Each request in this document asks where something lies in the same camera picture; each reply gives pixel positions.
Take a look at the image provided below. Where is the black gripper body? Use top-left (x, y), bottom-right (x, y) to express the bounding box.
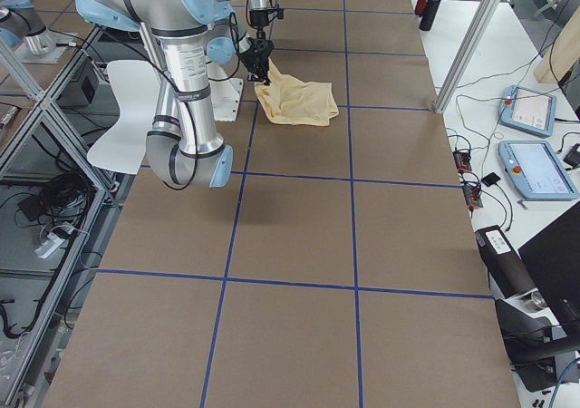
top-left (238, 38), bottom-right (274, 82)
top-left (249, 8), bottom-right (271, 30)

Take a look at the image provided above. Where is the beige long-sleeve printed shirt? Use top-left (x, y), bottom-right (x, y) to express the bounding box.
top-left (254, 60), bottom-right (339, 127)

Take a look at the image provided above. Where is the white plastic chair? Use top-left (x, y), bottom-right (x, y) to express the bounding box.
top-left (87, 60), bottom-right (160, 174)

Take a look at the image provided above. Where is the black water bottle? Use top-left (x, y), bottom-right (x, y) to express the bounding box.
top-left (419, 0), bottom-right (442, 32)

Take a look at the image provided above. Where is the far teach pendant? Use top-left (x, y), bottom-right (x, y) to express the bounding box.
top-left (498, 84), bottom-right (557, 138)

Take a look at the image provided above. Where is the teach pendant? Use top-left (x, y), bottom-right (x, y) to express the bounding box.
top-left (498, 141), bottom-right (579, 201)
top-left (498, 84), bottom-right (557, 138)

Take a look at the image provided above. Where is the near teach pendant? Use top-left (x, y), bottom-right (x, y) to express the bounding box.
top-left (498, 141), bottom-right (579, 201)

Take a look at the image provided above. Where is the brown cylinder with label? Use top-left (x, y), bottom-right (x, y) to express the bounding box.
top-left (475, 226), bottom-right (536, 297)

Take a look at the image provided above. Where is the black monitor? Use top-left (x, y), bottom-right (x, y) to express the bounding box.
top-left (518, 204), bottom-right (580, 335)

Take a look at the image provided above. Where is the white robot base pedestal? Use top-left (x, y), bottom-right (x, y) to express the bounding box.
top-left (207, 63), bottom-right (244, 122)

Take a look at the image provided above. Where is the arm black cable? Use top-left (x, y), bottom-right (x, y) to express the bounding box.
top-left (81, 11), bottom-right (248, 187)

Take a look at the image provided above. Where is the aluminium frame post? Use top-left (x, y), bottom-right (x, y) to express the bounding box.
top-left (432, 0), bottom-right (500, 114)

